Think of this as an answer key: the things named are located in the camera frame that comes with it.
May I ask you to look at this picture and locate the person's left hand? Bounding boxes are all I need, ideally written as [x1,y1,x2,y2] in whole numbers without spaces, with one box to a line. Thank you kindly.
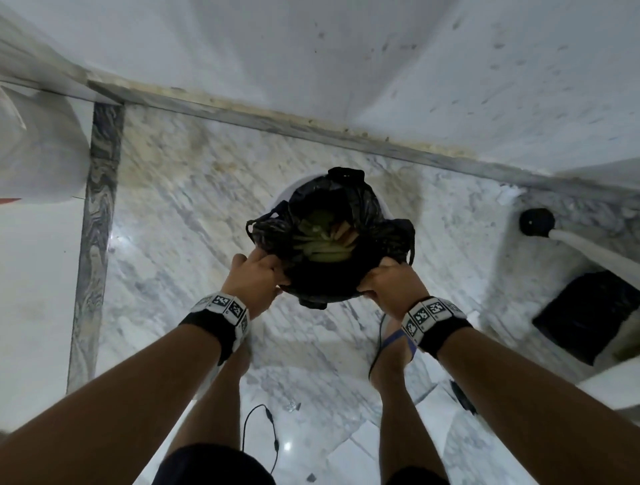
[222,248,292,321]

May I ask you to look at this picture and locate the person's right hand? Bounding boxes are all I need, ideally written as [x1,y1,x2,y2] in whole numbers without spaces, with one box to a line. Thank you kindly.
[356,257,431,321]

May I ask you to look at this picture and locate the black garbage bag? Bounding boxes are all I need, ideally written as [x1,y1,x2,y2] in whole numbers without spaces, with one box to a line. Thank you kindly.
[245,167,417,310]

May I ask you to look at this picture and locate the person's right forearm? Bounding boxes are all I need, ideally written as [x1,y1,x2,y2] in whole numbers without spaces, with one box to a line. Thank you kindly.
[436,327,640,485]

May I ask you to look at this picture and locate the person's left forearm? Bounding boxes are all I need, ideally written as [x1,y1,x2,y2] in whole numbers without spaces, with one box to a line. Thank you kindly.
[0,324,224,485]

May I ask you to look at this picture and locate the left wrist band with markers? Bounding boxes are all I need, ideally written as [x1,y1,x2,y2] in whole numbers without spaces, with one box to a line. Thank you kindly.
[178,292,251,366]

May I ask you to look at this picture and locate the wrist band with markers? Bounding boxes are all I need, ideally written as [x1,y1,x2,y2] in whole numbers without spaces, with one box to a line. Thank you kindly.
[178,292,251,366]
[401,296,474,360]

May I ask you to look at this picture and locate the green vegetable scraps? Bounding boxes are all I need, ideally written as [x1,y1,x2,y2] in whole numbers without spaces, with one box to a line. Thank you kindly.
[292,209,362,264]

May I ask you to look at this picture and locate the right wrist band with markers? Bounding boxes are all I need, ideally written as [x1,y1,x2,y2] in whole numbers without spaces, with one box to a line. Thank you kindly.
[401,296,474,360]

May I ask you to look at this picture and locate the white trash bin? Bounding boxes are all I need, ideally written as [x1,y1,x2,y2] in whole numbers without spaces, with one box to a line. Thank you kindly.
[269,171,401,311]

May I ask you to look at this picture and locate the person's left leg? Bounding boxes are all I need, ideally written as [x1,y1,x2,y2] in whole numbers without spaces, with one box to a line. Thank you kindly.
[164,336,254,458]

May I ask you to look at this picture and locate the small black floor object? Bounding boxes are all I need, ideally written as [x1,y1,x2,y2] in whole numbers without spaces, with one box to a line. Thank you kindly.
[449,380,479,416]

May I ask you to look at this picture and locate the black round pole cap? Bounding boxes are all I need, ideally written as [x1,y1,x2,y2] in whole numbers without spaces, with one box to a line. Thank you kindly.
[518,207,556,238]

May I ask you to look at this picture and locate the black shorts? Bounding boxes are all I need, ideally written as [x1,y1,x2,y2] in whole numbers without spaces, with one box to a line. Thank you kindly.
[152,443,451,485]

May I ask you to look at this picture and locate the white pole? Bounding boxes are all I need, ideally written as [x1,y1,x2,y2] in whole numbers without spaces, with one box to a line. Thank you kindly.
[548,228,640,291]

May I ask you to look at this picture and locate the white furniture edge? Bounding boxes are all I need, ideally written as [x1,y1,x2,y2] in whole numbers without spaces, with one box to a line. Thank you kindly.
[575,356,640,413]

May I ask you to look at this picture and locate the thin black cable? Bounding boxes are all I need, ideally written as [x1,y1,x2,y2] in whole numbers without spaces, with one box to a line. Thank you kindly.
[368,312,389,380]
[241,404,280,475]

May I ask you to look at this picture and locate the blue strap sandal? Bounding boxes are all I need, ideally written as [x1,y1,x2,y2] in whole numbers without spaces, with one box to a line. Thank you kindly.
[381,327,419,364]

